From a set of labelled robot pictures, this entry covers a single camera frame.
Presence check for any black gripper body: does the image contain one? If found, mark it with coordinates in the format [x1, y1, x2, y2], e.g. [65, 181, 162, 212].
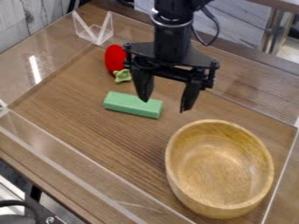
[123, 24, 221, 89]

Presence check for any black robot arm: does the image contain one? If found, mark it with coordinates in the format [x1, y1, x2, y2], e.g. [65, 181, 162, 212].
[123, 0, 221, 112]

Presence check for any metal table leg background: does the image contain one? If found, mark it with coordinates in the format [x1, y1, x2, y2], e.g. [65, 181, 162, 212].
[261, 9, 295, 55]

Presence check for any clear acrylic tray wall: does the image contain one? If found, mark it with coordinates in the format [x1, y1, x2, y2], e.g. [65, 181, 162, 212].
[0, 101, 195, 224]

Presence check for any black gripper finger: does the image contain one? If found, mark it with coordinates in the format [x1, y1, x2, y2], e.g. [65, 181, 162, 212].
[181, 80, 202, 112]
[133, 66, 155, 102]

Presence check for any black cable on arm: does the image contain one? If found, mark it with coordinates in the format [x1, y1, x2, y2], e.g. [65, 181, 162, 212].
[191, 7, 221, 47]

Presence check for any clear acrylic corner bracket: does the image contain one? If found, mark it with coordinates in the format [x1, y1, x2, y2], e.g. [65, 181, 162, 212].
[71, 11, 114, 46]

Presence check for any red plush strawberry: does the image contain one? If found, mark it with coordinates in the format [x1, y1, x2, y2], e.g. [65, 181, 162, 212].
[105, 45, 133, 83]

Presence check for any green stick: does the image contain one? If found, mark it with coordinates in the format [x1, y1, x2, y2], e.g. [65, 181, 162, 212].
[103, 91, 165, 119]

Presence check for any brown wooden bowl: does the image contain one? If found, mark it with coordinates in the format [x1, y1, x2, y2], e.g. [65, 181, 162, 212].
[165, 119, 275, 219]

